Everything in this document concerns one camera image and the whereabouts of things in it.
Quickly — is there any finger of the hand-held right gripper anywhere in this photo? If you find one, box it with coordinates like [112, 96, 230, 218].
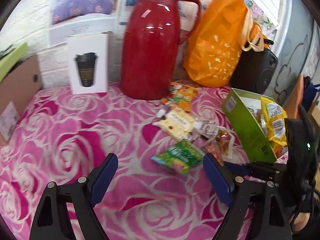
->
[250, 170, 283, 181]
[224, 162, 288, 173]

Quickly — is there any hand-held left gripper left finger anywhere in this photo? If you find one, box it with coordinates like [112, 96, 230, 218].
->
[29, 152, 119, 240]

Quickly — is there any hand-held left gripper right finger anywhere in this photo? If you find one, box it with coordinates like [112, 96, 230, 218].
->
[203, 152, 293, 240]

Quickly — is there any clear orange snack packet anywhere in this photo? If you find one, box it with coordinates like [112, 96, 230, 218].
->
[205, 127, 237, 164]

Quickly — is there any lime green blue snack packet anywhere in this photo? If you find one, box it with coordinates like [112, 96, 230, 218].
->
[150, 140, 204, 176]

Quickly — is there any green cardboard box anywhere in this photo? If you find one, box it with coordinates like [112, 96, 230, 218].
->
[221, 88, 289, 163]

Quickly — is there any person's right hand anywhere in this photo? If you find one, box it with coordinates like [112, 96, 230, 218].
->
[291, 211, 320, 234]

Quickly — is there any beige cardboard carton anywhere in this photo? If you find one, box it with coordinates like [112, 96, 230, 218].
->
[307, 100, 320, 123]

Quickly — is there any small silver snack packet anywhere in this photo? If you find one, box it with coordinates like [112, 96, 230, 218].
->
[197, 121, 220, 139]

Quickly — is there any pink rose blanket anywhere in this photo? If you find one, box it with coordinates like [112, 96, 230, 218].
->
[0, 80, 293, 240]

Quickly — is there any orange brown pouch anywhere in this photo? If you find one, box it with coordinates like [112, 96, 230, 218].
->
[285, 74, 309, 120]

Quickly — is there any blue bag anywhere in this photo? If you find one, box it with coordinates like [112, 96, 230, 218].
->
[301, 76, 320, 105]

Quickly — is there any pale yellow snack packet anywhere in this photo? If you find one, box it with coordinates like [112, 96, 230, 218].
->
[152, 106, 197, 142]

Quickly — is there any orange green snack packet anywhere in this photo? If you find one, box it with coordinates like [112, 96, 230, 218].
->
[161, 81, 199, 112]

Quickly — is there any black speaker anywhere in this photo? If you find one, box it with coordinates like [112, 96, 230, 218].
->
[229, 40, 278, 96]

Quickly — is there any white cup picture box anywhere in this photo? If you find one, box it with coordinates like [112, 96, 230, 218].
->
[67, 32, 110, 95]

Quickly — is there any brown cardboard box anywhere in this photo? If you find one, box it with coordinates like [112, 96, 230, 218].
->
[0, 55, 42, 145]

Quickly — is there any red thermos jug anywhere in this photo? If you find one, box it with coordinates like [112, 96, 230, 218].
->
[119, 0, 202, 100]

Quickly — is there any orange fabric bag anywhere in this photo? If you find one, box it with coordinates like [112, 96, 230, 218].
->
[182, 0, 274, 88]

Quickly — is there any green box lid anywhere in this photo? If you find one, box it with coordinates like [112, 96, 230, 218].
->
[0, 42, 28, 80]

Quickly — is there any floral bedding picture package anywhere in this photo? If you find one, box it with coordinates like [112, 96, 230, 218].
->
[245, 0, 279, 38]

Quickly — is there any purple bedding picture package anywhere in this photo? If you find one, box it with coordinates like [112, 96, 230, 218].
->
[49, 0, 120, 45]

